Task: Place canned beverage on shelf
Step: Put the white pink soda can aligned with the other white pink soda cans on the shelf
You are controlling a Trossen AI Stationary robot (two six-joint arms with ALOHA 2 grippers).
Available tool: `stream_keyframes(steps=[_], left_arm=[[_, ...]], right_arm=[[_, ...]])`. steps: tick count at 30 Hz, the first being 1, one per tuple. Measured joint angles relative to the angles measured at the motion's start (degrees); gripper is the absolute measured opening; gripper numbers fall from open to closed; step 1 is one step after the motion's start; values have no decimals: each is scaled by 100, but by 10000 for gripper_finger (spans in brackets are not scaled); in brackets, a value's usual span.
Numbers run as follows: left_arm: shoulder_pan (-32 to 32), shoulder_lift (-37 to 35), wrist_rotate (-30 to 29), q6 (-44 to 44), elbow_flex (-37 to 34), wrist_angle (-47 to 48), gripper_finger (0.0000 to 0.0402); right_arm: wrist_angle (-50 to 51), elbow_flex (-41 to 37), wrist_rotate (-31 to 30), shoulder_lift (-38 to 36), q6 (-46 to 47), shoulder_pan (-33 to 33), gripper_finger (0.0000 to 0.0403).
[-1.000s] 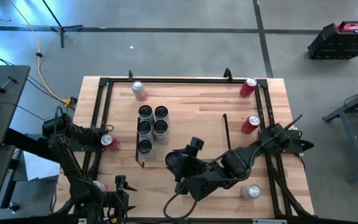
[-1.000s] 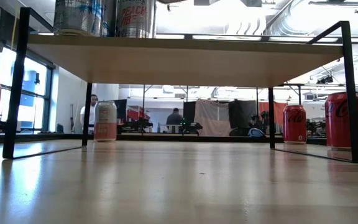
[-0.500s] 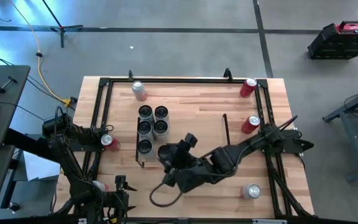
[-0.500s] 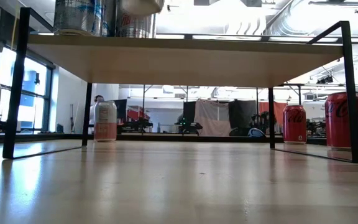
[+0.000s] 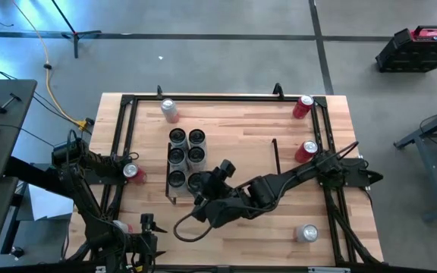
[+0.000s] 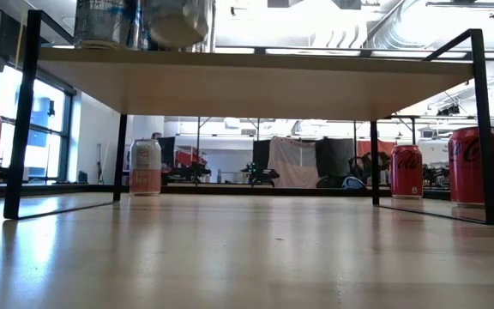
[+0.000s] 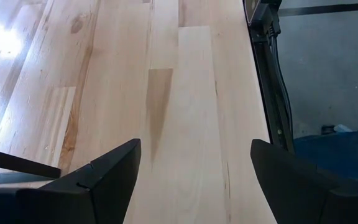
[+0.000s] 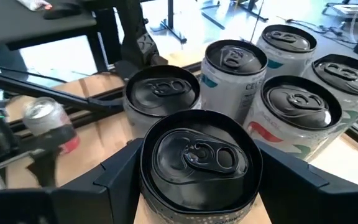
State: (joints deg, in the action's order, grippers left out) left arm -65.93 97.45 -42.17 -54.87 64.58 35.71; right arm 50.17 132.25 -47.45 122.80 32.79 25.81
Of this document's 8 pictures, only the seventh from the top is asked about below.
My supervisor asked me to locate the dark blue floor object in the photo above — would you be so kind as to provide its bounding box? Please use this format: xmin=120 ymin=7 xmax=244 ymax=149
xmin=293 ymin=122 xmax=358 ymax=183

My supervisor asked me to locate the small white floor scrap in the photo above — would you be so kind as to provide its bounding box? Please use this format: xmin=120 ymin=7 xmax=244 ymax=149
xmin=334 ymin=124 xmax=353 ymax=133

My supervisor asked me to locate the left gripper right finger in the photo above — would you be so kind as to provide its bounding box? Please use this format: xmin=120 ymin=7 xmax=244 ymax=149
xmin=250 ymin=139 xmax=358 ymax=224

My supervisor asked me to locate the black cable bundle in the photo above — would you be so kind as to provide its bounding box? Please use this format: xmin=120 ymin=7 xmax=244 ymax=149
xmin=267 ymin=18 xmax=294 ymax=138

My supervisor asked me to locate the black aluminium table frame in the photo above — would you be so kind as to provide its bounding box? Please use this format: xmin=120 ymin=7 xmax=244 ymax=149
xmin=242 ymin=0 xmax=295 ymax=155

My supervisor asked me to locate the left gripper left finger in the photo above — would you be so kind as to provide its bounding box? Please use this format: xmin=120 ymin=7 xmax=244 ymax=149
xmin=0 ymin=139 xmax=142 ymax=224

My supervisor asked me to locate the small black floor object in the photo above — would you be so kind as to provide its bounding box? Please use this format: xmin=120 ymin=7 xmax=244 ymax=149
xmin=321 ymin=124 xmax=336 ymax=135

